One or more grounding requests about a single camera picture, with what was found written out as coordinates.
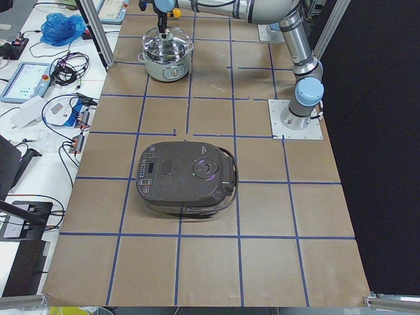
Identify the pale green electric pot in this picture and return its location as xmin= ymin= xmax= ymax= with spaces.
xmin=137 ymin=43 xmax=194 ymax=83

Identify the yellow corn cob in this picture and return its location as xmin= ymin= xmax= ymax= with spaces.
xmin=167 ymin=8 xmax=182 ymax=19

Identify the white paper box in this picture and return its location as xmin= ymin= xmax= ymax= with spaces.
xmin=11 ymin=95 xmax=45 ymax=129

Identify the aluminium frame post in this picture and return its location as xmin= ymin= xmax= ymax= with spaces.
xmin=75 ymin=0 xmax=115 ymax=70

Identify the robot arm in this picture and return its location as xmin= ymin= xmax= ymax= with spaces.
xmin=138 ymin=0 xmax=324 ymax=131

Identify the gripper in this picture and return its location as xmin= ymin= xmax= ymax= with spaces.
xmin=138 ymin=0 xmax=167 ymax=33

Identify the bundle of black cables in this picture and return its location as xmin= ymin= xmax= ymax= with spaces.
xmin=51 ymin=51 xmax=90 ymax=90

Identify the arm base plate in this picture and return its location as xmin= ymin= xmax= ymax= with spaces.
xmin=258 ymin=23 xmax=285 ymax=44
xmin=268 ymin=99 xmax=323 ymax=140

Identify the black rice cooker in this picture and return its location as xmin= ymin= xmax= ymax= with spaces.
xmin=136 ymin=141 xmax=239 ymax=216

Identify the blue plastic bag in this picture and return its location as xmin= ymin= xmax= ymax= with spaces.
xmin=40 ymin=13 xmax=87 ymax=47

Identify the emergency stop button box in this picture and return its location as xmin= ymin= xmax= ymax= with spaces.
xmin=81 ymin=29 xmax=92 ymax=40

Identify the teach pendant tablet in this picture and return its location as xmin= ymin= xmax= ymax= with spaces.
xmin=96 ymin=0 xmax=129 ymax=25
xmin=1 ymin=62 xmax=52 ymax=104

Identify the glass pot lid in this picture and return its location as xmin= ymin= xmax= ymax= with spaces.
xmin=142 ymin=27 xmax=194 ymax=64

